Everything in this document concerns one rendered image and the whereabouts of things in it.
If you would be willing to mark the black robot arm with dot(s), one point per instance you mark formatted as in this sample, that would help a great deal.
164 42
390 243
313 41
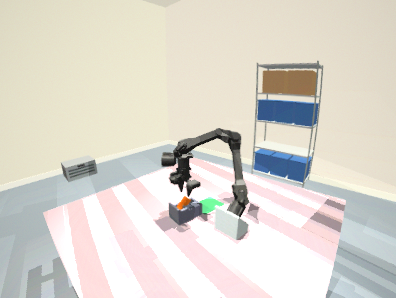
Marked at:
239 187

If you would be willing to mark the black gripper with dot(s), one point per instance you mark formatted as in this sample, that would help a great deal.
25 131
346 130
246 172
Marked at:
190 184

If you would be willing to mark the orange l-shaped part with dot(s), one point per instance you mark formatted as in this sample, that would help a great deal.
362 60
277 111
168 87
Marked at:
185 201

